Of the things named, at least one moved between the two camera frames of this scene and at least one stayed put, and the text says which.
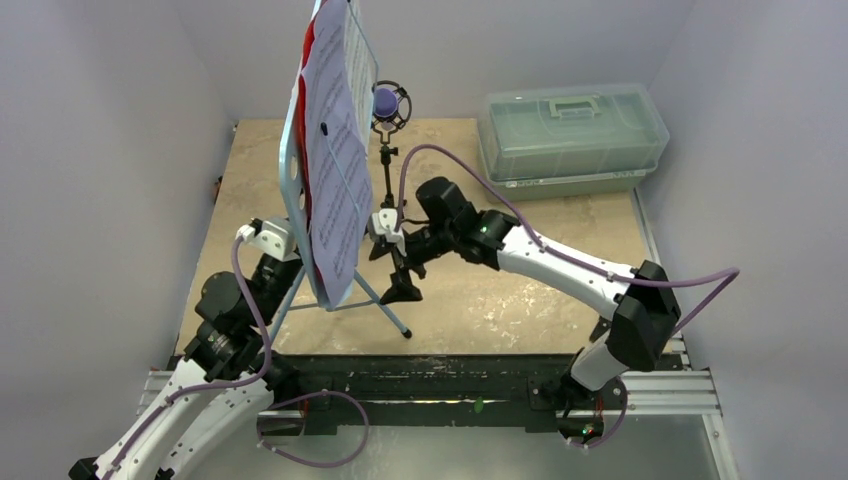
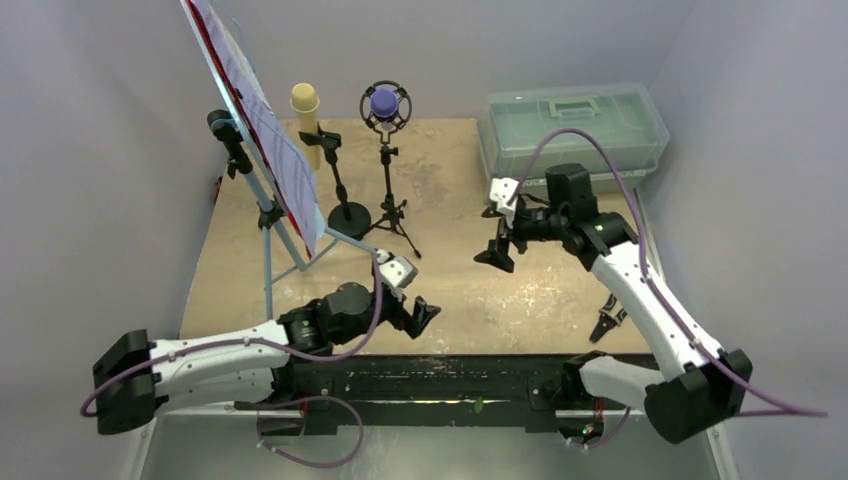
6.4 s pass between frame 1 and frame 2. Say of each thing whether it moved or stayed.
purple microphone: stayed
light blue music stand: moved
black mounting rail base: stayed
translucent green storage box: stayed
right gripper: moved
